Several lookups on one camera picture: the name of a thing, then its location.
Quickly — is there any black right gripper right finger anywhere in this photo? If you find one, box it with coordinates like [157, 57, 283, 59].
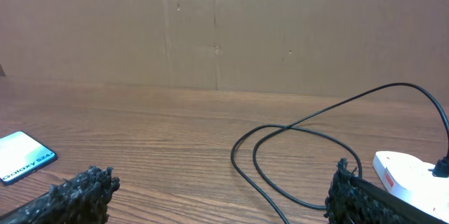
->
[324, 158, 445, 224]

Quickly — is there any Galaxy smartphone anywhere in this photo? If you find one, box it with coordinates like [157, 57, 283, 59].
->
[1, 131, 58, 185]

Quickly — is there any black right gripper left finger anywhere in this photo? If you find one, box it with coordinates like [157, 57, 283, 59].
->
[1, 166, 120, 224]

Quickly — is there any white power strip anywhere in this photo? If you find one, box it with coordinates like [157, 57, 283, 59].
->
[373, 151, 448, 223]

